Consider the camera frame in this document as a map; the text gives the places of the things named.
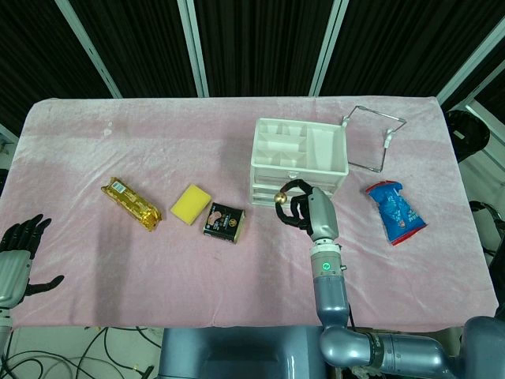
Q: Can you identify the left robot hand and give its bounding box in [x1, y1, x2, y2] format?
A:
[0, 214, 65, 312]

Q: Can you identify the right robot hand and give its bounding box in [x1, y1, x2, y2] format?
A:
[275, 178, 340, 241]

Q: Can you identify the white plastic drawer organizer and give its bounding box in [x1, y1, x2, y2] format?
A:
[248, 117, 350, 208]

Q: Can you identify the blue red snack bag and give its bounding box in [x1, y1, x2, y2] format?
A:
[365, 180, 429, 247]

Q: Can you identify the black square tin can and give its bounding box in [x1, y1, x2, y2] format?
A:
[203, 201, 246, 245]

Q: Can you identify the yellow sponge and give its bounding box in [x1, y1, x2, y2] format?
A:
[170, 182, 212, 227]

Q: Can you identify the golden biscuit package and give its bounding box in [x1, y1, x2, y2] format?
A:
[101, 176, 163, 233]

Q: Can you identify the pink tablecloth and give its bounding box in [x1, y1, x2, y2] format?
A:
[0, 96, 497, 332]

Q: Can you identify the blue-grey robot torso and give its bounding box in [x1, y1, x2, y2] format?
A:
[156, 325, 328, 379]

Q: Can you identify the black round stool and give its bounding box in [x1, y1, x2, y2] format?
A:
[444, 110, 492, 162]

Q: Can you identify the metal wire rack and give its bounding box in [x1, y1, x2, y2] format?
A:
[341, 104, 407, 174]

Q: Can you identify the black cable on floor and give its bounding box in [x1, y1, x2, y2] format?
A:
[0, 325, 163, 379]

